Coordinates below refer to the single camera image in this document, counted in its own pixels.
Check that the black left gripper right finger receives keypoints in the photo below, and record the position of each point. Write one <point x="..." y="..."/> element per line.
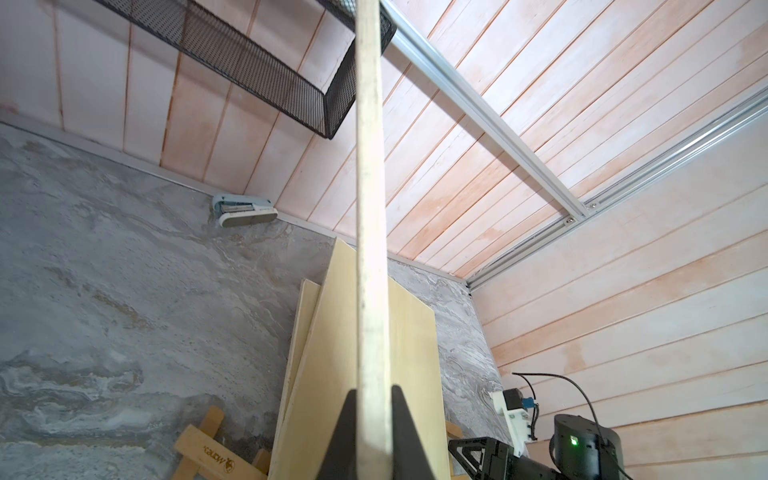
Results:
<point x="409" y="458"/>

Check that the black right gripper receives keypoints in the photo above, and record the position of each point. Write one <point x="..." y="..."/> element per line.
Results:
<point x="579" y="449"/>

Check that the wooden easel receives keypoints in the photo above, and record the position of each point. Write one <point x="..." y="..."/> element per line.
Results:
<point x="454" y="432"/>
<point x="202" y="455"/>

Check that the plywood board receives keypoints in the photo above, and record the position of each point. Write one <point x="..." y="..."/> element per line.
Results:
<point x="374" y="427"/>
<point x="328" y="370"/>
<point x="309" y="292"/>

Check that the black mesh wire basket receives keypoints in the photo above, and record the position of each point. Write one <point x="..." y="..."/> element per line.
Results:
<point x="196" y="32"/>

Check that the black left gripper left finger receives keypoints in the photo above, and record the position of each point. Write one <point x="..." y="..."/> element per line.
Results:
<point x="340" y="462"/>

